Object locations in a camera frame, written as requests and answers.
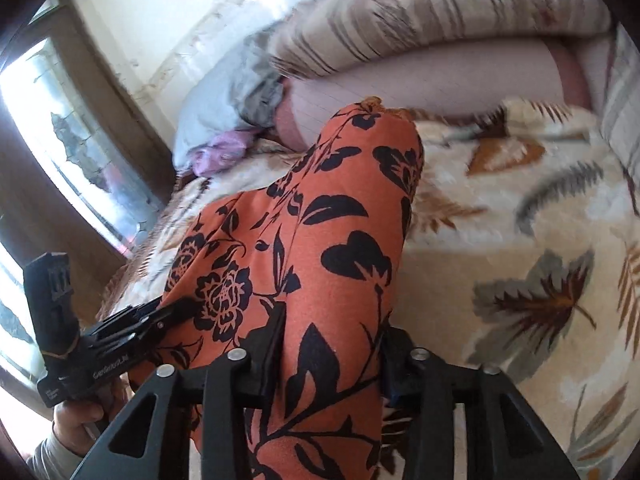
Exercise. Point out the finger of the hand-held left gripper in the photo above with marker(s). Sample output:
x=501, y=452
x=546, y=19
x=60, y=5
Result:
x=140, y=325

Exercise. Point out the person's left forearm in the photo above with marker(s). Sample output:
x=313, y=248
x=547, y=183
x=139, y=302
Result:
x=52, y=460

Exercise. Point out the orange black floral garment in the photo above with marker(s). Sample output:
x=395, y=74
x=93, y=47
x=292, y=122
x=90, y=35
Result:
x=340, y=240

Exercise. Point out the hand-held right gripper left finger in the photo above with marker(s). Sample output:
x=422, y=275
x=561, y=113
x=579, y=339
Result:
x=272, y=355

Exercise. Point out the person's left hand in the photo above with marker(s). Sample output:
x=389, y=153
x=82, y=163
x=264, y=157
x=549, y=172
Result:
x=75, y=422

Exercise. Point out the window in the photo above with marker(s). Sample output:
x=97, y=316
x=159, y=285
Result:
x=75, y=135

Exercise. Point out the purple floral cloth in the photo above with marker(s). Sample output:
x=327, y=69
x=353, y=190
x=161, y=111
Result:
x=220, y=152

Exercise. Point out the grey striped floral sheet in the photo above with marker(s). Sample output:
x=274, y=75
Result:
x=622, y=125

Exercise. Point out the striped floral bolster pillow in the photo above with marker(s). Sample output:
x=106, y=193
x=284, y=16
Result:
x=425, y=15

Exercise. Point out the light blue grey pillow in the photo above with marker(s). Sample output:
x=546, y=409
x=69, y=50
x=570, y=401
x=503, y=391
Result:
x=215, y=105

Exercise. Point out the pink pillow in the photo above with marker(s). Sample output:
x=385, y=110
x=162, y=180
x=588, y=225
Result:
x=450, y=80

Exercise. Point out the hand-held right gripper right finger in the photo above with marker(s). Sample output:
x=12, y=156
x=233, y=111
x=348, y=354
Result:
x=397, y=380

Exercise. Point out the cream leaf print blanket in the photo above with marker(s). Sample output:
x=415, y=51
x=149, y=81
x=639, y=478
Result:
x=500, y=260

